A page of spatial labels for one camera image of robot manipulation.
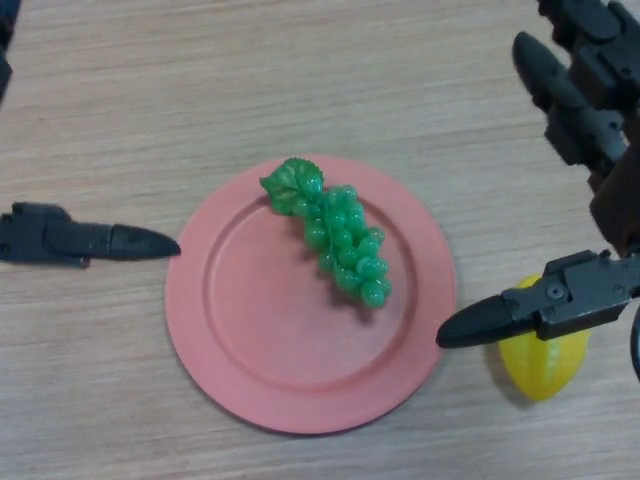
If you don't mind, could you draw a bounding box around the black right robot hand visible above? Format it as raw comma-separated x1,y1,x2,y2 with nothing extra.
435,0,640,350

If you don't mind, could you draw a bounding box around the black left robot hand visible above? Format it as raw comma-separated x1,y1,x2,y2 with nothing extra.
0,0,182,269

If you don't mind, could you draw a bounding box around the green plastic grape bunch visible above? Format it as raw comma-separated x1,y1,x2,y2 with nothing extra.
258,157,394,310

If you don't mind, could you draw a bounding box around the pink round plate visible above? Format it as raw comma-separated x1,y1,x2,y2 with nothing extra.
164,154,457,435

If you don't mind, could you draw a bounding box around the yellow plastic starfruit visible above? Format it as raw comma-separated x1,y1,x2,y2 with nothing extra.
497,273,591,401

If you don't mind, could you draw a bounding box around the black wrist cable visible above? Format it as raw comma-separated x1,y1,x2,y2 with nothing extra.
629,299,640,384

